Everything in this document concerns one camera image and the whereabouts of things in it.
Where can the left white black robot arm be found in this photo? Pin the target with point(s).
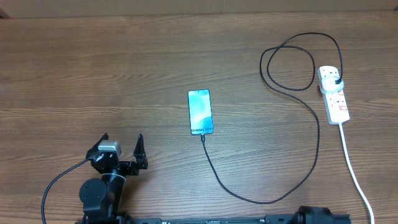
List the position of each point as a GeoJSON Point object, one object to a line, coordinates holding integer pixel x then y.
{"type": "Point", "coordinates": [101, 197]}

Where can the white charger plug adapter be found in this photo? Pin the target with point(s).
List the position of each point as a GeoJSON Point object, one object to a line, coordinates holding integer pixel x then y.
{"type": "Point", "coordinates": [329, 85]}

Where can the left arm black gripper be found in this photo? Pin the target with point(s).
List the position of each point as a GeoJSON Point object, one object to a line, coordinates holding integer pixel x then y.
{"type": "Point", "coordinates": [131, 168]}

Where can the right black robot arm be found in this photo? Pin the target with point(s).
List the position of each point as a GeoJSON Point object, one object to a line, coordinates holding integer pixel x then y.
{"type": "Point", "coordinates": [312, 215]}

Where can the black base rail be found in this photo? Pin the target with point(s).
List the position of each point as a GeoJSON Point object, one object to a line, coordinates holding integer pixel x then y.
{"type": "Point", "coordinates": [268, 219]}

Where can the blue Samsung Galaxy smartphone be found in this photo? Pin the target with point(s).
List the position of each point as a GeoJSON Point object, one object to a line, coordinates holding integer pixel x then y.
{"type": "Point", "coordinates": [200, 113]}

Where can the white power strip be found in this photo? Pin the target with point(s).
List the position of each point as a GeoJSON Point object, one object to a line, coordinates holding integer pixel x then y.
{"type": "Point", "coordinates": [335, 103]}

